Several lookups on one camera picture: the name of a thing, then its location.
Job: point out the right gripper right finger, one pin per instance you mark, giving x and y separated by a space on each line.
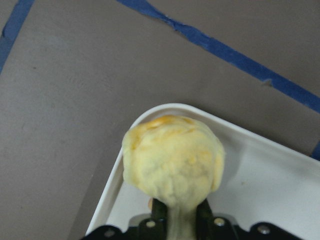
204 221

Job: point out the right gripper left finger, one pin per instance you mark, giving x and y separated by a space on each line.
158 223

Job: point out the cream rectangular tray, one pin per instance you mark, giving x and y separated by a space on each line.
268 191

